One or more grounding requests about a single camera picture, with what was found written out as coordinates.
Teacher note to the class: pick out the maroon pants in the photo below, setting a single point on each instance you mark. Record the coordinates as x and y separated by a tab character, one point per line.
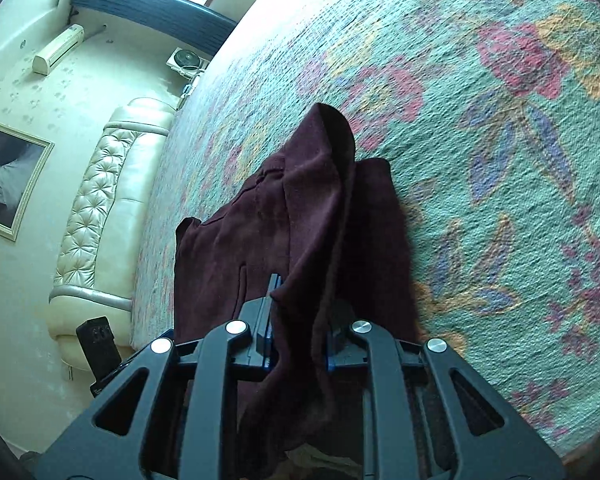
305	220

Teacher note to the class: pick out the white fan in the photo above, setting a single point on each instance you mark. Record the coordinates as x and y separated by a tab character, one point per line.
186	59

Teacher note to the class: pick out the white air conditioner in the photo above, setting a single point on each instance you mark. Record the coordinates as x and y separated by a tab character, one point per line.
57	50

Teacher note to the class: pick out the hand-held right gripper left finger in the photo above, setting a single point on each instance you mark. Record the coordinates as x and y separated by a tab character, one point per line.
260	320

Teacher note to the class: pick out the floral bedspread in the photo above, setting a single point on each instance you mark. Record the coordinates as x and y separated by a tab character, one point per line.
480	160

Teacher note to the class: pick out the blue curtain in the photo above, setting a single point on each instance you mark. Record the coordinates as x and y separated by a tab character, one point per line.
150	12

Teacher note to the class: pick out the framed wall picture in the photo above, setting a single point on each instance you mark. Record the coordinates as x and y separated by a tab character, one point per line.
5	180

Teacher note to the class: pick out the cream tufted leather headboard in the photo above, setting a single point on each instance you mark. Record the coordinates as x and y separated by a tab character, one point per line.
105	200

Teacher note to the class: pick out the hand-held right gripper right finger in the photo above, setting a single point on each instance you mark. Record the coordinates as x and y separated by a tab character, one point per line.
340	340

